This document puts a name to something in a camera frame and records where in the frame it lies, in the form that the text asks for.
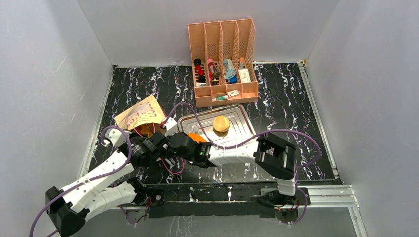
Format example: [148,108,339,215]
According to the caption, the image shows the orange fake bread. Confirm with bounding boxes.
[188,133,207,143]
[213,116,231,133]

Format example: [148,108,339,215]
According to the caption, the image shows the metal tongs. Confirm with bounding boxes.
[161,158,177,167]

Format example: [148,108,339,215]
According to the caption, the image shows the silver metal tray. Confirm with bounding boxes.
[178,104,256,146]

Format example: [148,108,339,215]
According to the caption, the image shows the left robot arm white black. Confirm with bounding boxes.
[45,126,168,237]

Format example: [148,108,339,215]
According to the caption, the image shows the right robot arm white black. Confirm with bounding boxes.
[167,132,298,207]

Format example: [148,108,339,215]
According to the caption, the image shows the green tube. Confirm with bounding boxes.
[212,95,228,102]

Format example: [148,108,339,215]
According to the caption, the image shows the black red item in organizer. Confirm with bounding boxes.
[193,58,208,85]

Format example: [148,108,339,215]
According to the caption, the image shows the small white packet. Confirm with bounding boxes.
[227,90,240,98]

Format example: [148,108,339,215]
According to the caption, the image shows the pink bottle in organizer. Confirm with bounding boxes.
[208,59,220,86]

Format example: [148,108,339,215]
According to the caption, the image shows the blue tape dispenser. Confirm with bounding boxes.
[223,59,237,84]

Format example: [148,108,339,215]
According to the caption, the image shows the white box in organizer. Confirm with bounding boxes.
[238,68,251,83]

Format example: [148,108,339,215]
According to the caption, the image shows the orange desk file organizer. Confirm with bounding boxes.
[188,18,259,108]

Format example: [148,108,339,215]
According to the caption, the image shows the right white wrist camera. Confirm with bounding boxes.
[160,117,178,137]

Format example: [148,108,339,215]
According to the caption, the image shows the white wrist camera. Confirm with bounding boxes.
[160,117,178,137]
[104,128,126,147]

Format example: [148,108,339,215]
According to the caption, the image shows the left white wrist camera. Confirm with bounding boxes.
[104,128,126,147]

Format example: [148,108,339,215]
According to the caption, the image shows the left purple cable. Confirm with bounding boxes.
[29,125,186,237]

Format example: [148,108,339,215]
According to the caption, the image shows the purple cable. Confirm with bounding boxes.
[29,125,186,237]
[160,102,322,226]

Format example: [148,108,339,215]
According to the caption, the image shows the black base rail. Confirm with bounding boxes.
[146,182,277,218]

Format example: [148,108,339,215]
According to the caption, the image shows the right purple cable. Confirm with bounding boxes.
[160,102,322,226]

